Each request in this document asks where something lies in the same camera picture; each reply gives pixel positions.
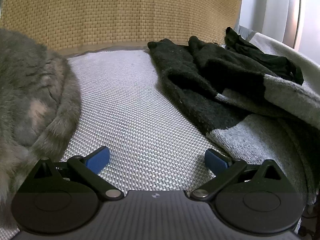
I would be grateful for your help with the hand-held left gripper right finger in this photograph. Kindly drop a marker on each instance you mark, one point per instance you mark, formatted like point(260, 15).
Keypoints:
point(216, 161)

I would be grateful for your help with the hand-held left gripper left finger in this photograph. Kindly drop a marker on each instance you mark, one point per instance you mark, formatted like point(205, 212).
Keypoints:
point(98, 158)

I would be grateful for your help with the grey and black knit sweater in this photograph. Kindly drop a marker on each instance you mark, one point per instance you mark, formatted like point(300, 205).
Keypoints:
point(250, 140)

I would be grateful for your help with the black thin garment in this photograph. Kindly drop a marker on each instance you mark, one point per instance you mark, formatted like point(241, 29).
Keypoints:
point(262, 57)

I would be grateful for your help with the grey woven bed mat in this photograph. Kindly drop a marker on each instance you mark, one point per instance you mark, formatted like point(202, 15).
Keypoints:
point(130, 105)

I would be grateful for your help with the grey tabby cat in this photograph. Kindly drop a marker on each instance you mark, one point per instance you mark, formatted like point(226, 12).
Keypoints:
point(30, 92)

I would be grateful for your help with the grey cloth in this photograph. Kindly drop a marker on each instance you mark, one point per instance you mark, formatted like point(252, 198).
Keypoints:
point(246, 33)

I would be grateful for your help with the silver grey tall panel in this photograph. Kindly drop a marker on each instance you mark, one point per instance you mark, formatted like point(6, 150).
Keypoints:
point(295, 10)

